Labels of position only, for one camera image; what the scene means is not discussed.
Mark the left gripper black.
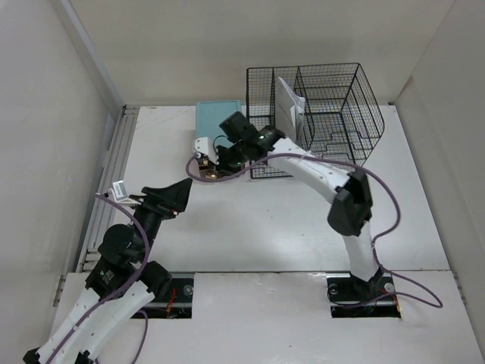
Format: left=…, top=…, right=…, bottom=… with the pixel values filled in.
left=128, top=177, right=192, bottom=261

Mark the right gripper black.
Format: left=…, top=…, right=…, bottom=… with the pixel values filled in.
left=208, top=141, right=249, bottom=178

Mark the teal mini drawer chest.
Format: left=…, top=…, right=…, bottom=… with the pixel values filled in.
left=195, top=99, right=247, bottom=181

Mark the white spiral notebook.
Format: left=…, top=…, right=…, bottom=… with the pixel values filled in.
left=274, top=77, right=306, bottom=146

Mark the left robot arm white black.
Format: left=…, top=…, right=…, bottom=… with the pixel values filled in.
left=23, top=178, right=192, bottom=363

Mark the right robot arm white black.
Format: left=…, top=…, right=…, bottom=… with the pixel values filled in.
left=217, top=111, right=383, bottom=300

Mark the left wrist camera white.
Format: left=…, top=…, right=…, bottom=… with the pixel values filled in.
left=107, top=180, right=138, bottom=206

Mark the aluminium rail frame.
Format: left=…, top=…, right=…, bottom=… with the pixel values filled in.
left=73, top=105, right=139, bottom=273

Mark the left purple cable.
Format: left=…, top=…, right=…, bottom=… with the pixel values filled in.
left=48, top=193, right=152, bottom=364

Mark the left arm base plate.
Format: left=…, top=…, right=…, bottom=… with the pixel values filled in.
left=142, top=274, right=194, bottom=319

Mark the black wire mesh organizer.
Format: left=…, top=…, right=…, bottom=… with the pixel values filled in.
left=246, top=63, right=384, bottom=165

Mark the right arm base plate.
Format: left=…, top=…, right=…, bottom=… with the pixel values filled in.
left=327, top=274, right=401, bottom=319

